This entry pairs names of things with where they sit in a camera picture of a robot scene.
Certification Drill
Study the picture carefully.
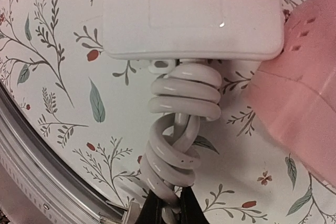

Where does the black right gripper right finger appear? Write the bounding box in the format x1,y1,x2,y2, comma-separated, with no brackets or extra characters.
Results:
180,187,205,224

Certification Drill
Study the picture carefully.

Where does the white knotted cable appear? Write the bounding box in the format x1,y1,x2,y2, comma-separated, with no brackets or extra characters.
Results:
139,60,223,224

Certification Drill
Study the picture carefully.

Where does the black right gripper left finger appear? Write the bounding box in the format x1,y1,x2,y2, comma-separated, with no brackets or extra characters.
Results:
138,190,164,224

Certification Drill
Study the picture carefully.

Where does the pink cube socket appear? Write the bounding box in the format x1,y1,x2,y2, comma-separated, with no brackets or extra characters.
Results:
245,0,335,185

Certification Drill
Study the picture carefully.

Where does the floral tablecloth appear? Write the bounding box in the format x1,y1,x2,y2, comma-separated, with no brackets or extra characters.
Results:
1,0,335,223

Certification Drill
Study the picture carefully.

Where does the aluminium table edge rail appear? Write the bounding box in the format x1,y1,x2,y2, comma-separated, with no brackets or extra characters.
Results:
1,86,141,223

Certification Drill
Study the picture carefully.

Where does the white power strip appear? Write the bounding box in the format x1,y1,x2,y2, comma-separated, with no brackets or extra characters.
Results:
102,0,284,61

